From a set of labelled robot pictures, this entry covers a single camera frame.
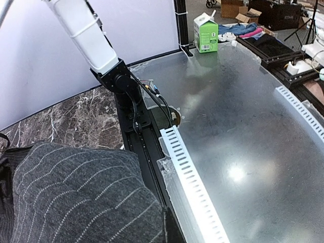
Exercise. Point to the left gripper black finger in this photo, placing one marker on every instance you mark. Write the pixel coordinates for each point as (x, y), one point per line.
(172, 232)

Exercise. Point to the black clothes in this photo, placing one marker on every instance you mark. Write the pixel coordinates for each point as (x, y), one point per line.
(56, 193)

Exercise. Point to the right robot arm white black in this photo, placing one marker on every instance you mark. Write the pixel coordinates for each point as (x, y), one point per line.
(84, 28)

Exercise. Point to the pile of clothes background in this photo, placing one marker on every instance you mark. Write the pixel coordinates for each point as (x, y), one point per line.
(231, 32)

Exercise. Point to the clear acrylic front panel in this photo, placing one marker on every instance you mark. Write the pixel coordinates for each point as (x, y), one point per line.
(260, 166)

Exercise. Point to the green box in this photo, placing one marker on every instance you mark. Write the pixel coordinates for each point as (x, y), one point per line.
(206, 32)

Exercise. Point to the cardboard boxes background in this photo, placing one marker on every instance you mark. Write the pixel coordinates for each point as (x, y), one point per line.
(238, 10)

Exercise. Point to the white slotted cable duct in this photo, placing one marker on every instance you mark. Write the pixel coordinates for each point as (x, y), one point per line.
(195, 212)

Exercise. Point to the black curved front rail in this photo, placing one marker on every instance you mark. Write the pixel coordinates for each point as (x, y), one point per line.
(148, 149)

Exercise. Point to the white slotted duct far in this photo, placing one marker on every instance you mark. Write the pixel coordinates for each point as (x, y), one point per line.
(304, 111)

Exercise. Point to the black frame post outside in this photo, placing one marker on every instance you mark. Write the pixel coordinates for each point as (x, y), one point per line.
(181, 19)

